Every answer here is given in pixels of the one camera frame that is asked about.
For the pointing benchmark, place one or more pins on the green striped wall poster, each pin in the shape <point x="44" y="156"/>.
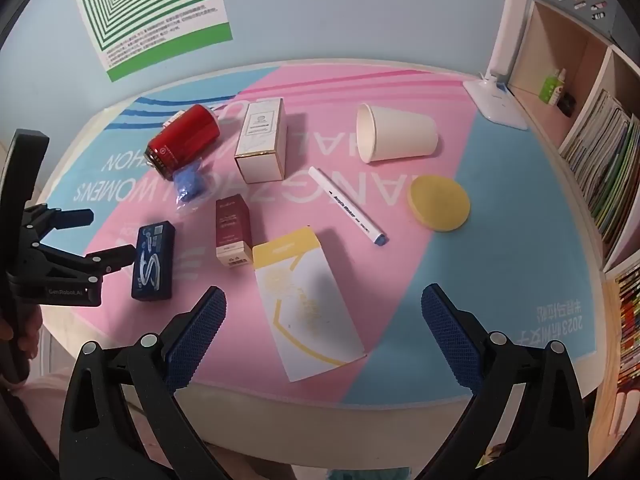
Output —
<point x="150" y="0"/>

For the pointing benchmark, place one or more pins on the red drink can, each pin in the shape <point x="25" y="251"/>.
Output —
<point x="185" y="137"/>

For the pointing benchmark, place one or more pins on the row of colourful book spines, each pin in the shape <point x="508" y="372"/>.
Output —
<point x="630" y="325"/>

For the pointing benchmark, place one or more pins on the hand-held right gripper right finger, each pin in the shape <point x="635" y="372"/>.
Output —
<point x="447" y="325"/>

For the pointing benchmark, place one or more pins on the white paper cup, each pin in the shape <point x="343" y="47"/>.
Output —
<point x="400" y="132"/>

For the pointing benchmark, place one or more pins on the white gold-trimmed floral box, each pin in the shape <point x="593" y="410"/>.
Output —
<point x="260" y="135"/>

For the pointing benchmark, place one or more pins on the white desk lamp base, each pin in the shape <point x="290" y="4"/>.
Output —
<point x="495" y="102"/>

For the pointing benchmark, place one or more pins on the wooden shelf unit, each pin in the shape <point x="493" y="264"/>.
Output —
<point x="545" y="45"/>

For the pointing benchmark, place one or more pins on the yellow and white box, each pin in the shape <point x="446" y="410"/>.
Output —
<point x="305" y="300"/>

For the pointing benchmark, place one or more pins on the green and white bottle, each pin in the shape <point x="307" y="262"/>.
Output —
<point x="552" y="90"/>

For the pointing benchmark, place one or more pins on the row of upright books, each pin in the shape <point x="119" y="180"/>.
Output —
<point x="610" y="160"/>

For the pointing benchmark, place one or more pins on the person's left hand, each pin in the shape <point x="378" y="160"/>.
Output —
<point x="34" y="334"/>

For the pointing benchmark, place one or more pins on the yellow round sponge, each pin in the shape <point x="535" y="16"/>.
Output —
<point x="440" y="205"/>

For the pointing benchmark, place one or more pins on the blue plastic wrapper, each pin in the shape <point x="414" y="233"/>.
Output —
<point x="187" y="182"/>

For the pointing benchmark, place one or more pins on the small maroon box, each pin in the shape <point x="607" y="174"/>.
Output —
<point x="232" y="225"/>

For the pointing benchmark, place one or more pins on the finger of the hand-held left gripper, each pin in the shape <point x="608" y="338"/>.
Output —
<point x="70" y="216"/>
<point x="117" y="254"/>

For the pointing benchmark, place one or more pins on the small dark object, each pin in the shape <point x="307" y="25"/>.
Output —
<point x="566" y="105"/>

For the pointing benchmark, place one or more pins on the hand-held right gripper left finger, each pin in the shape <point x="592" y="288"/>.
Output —
<point x="200" y="322"/>

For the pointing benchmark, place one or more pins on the white marker pen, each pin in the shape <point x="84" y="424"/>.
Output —
<point x="345" y="205"/>

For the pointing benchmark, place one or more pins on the dark blue box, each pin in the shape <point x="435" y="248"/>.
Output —
<point x="152" y="260"/>

